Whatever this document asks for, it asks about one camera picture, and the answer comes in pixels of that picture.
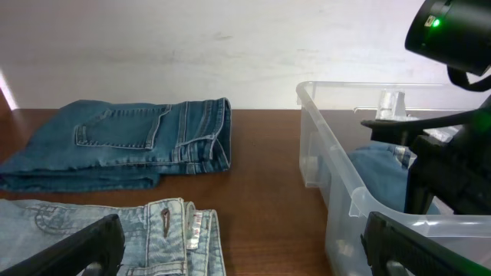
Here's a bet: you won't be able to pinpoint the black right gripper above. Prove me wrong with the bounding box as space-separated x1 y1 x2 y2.
361 99 490 215

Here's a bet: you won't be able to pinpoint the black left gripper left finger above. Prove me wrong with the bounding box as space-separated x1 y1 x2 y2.
1 214 125 276

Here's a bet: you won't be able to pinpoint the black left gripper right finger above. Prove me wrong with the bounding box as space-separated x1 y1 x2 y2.
361 212 490 276

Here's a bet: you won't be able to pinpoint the medium blue jeans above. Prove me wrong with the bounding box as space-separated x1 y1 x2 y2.
348 142 417 212

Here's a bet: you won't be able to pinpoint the clear plastic storage bin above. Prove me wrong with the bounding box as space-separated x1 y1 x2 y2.
296 81 490 275

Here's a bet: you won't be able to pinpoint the light blue jeans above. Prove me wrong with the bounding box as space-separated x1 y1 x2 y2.
1 198 226 276

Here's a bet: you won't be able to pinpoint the dark blue folded jeans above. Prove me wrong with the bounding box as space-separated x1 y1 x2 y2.
1 97 232 192

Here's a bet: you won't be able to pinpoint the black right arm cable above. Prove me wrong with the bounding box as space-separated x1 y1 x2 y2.
447 65 491 93

